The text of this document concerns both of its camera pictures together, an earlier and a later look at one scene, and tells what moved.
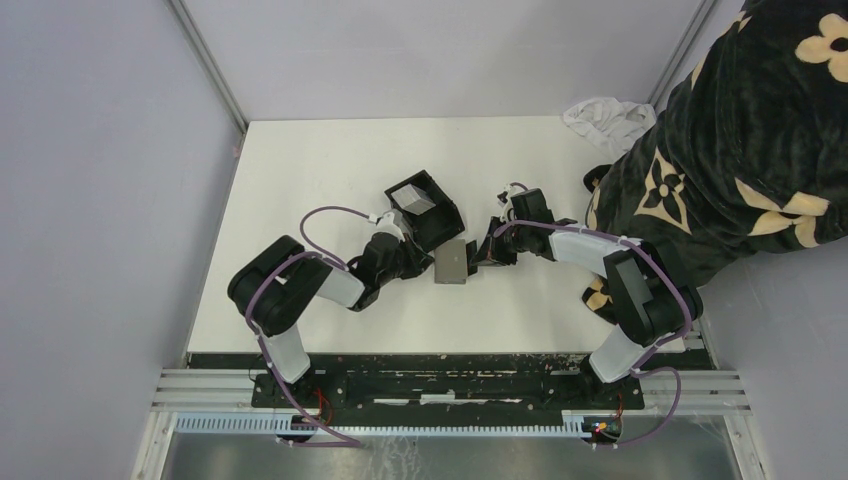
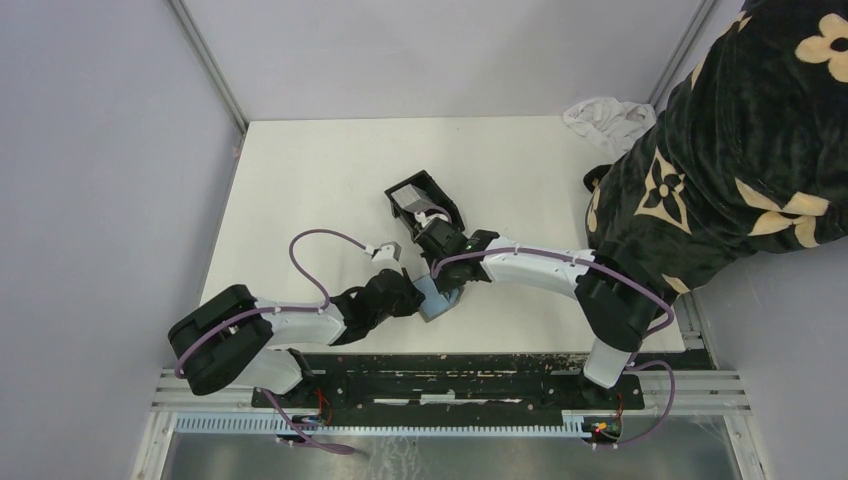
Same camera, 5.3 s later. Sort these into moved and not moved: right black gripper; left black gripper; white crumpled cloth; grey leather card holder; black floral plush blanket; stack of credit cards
Moved: grey leather card holder; left black gripper; right black gripper
Not moved: white crumpled cloth; stack of credit cards; black floral plush blanket
